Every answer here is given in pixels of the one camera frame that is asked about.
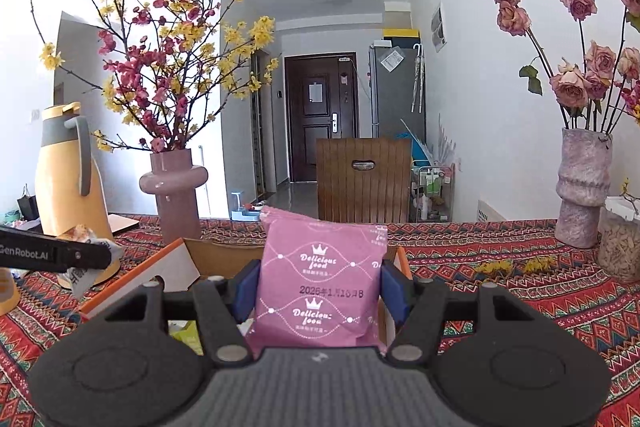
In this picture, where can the lime green snack packet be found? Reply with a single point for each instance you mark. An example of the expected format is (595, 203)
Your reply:
(186, 332)

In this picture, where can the red orange cardboard tray box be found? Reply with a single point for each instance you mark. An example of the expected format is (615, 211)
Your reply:
(185, 262)

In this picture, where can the pink and yellow blossom branches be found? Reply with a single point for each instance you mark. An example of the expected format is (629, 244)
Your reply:
(173, 65)

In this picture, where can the pink glass vase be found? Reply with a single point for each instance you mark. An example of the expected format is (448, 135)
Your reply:
(173, 181)

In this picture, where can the glass jar with seeds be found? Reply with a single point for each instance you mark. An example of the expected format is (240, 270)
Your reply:
(620, 238)

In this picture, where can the dark brown entrance door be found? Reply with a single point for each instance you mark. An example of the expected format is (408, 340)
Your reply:
(321, 103)

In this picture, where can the textured pink ceramic vase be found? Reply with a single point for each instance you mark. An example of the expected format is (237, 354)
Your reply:
(583, 184)

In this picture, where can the grey refrigerator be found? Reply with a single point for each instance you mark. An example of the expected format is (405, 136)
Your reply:
(396, 106)

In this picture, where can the pink Delicious food packet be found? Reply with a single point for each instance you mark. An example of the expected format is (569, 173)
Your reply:
(319, 283)

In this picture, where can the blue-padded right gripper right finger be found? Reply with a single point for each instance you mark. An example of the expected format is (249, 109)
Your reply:
(397, 292)

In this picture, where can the yellow mug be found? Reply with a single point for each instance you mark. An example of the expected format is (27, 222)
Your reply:
(9, 295)

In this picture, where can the finger of the black left gripper genrobot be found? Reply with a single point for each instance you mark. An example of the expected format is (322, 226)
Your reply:
(34, 252)

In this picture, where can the yellow thermos jug grey handle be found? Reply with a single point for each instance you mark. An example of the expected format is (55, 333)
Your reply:
(68, 184)

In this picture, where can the brown wooden chair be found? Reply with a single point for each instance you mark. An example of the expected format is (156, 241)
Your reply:
(364, 180)

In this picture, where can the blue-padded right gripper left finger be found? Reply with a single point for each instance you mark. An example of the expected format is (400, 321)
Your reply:
(243, 291)

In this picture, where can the oat crisp packet white brown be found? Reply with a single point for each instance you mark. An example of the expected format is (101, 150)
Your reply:
(92, 254)

